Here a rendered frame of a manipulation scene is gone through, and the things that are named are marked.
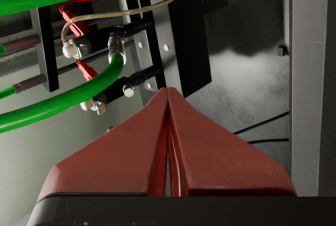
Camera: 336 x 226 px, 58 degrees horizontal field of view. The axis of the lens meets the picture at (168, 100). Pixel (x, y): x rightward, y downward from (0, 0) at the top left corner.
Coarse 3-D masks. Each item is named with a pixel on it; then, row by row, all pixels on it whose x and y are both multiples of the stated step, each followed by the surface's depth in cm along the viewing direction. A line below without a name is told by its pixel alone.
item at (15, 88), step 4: (16, 84) 55; (8, 88) 54; (12, 88) 55; (16, 88) 55; (20, 88) 55; (0, 92) 53; (4, 92) 54; (8, 92) 54; (12, 92) 55; (16, 92) 55; (0, 96) 53; (4, 96) 54
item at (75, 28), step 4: (64, 12) 44; (68, 12) 44; (64, 16) 44; (68, 16) 43; (72, 16) 43; (80, 20) 43; (72, 24) 43; (76, 24) 42; (80, 24) 43; (84, 24) 43; (72, 28) 43; (76, 28) 42; (80, 28) 42; (84, 28) 42; (88, 28) 43; (76, 32) 42; (80, 32) 42; (84, 32) 42; (88, 32) 42
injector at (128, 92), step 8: (160, 64) 52; (136, 72) 49; (144, 72) 50; (152, 72) 50; (160, 72) 52; (120, 80) 46; (128, 80) 47; (136, 80) 48; (144, 80) 50; (112, 88) 45; (120, 88) 46; (128, 88) 44; (96, 96) 43; (104, 96) 44; (112, 96) 45; (120, 96) 47; (128, 96) 45; (96, 104) 43; (104, 104) 45
